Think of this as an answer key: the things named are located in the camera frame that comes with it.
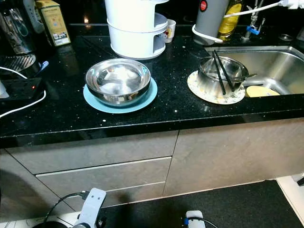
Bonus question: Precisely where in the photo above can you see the light blue plate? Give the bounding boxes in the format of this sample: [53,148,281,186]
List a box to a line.
[83,78,158,114]

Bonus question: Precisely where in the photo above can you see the large steel bowl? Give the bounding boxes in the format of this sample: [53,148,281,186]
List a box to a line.
[85,58,152,107]

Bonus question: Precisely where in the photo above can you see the black power strip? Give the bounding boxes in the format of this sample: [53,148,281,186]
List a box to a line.
[0,77,43,107]

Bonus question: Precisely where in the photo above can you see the white blue USB plug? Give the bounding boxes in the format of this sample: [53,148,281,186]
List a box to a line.
[38,60,50,74]

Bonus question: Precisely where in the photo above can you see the chrome coffee machine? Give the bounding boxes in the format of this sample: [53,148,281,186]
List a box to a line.
[0,5,38,73]

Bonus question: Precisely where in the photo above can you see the yellow tea box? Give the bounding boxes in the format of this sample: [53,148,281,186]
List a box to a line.
[36,0,72,47]

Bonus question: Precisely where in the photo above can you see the white tiered rack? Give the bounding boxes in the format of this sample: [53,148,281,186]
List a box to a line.
[104,0,169,60]

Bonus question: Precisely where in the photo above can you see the black floor mat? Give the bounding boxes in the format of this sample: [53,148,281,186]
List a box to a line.
[104,180,300,228]

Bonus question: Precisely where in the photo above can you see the white printed mug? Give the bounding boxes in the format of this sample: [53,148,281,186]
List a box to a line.
[161,19,176,44]

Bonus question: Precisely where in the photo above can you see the floral print plate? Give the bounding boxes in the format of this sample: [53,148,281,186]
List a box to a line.
[187,70,247,105]

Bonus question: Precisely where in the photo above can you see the steel pot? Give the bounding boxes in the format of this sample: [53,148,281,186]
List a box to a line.
[198,56,249,98]

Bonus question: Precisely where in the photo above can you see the black chopstick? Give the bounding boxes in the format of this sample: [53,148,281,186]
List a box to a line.
[214,50,237,92]
[212,50,226,95]

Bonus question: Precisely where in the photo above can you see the grey water filter canister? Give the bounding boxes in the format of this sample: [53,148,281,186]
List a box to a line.
[192,0,230,45]

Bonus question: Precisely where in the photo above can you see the grey cabinet door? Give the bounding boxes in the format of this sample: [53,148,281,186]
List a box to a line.
[163,117,304,196]

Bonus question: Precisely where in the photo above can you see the yellow oil bottle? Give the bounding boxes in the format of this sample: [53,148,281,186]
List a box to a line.
[218,0,244,41]

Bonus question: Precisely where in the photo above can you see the steel spoon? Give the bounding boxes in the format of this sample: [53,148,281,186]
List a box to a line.
[230,73,258,86]

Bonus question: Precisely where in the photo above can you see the chrome faucet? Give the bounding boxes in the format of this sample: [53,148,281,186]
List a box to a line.
[242,0,266,41]

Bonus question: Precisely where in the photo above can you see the stainless steel sink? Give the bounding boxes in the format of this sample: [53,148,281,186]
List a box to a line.
[203,45,304,98]

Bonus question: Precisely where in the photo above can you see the steel drain plug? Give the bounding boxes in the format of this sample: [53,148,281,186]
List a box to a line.
[279,33,295,42]

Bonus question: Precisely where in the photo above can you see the white power cable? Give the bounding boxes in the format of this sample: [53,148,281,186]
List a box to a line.
[0,89,47,118]

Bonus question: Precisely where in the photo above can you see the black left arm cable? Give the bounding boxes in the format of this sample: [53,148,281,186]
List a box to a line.
[44,191,88,224]

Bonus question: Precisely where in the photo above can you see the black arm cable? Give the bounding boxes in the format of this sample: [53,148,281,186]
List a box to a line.
[181,218,219,228]
[44,191,88,224]

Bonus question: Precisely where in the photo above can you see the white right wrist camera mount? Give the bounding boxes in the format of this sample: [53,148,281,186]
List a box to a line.
[185,210,206,228]

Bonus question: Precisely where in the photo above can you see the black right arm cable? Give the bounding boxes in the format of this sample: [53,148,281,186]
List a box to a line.
[181,218,219,228]

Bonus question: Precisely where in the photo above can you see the white filter hose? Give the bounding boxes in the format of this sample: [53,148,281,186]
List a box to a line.
[191,0,304,45]

